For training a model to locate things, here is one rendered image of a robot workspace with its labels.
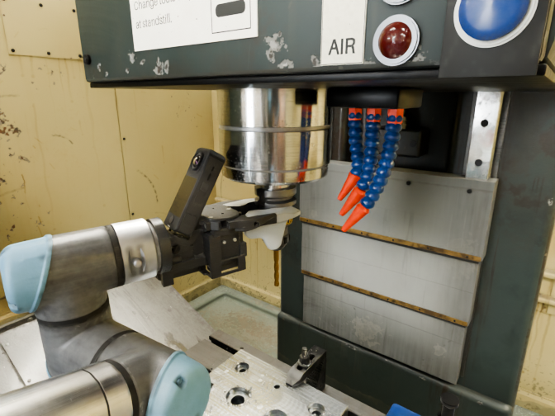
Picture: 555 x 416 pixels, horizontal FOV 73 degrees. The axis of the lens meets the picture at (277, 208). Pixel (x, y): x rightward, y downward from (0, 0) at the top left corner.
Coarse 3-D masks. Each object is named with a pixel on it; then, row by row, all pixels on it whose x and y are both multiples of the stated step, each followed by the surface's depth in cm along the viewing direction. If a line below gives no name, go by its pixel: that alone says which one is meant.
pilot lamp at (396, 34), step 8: (392, 24) 21; (400, 24) 21; (384, 32) 21; (392, 32) 21; (400, 32) 21; (408, 32) 21; (384, 40) 21; (392, 40) 21; (400, 40) 21; (408, 40) 21; (384, 48) 21; (392, 48) 21; (400, 48) 21; (408, 48) 21; (384, 56) 22; (392, 56) 21; (400, 56) 21
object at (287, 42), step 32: (96, 0) 38; (128, 0) 35; (288, 0) 25; (320, 0) 24; (416, 0) 20; (96, 32) 40; (128, 32) 36; (288, 32) 26; (320, 32) 24; (544, 32) 18; (96, 64) 41; (128, 64) 37; (160, 64) 35; (192, 64) 32; (224, 64) 30; (256, 64) 28; (288, 64) 26; (352, 64) 24; (384, 64) 22; (416, 64) 21; (544, 64) 18
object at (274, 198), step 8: (256, 192) 55; (264, 192) 54; (272, 192) 53; (280, 192) 53; (288, 192) 54; (256, 200) 56; (264, 200) 55; (272, 200) 54; (280, 200) 54; (288, 200) 55
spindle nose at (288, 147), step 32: (224, 96) 48; (256, 96) 45; (288, 96) 45; (320, 96) 47; (224, 128) 50; (256, 128) 46; (288, 128) 46; (320, 128) 49; (256, 160) 47; (288, 160) 47; (320, 160) 50
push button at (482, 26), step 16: (464, 0) 18; (480, 0) 18; (496, 0) 18; (512, 0) 17; (528, 0) 17; (464, 16) 19; (480, 16) 18; (496, 16) 18; (512, 16) 17; (480, 32) 18; (496, 32) 18
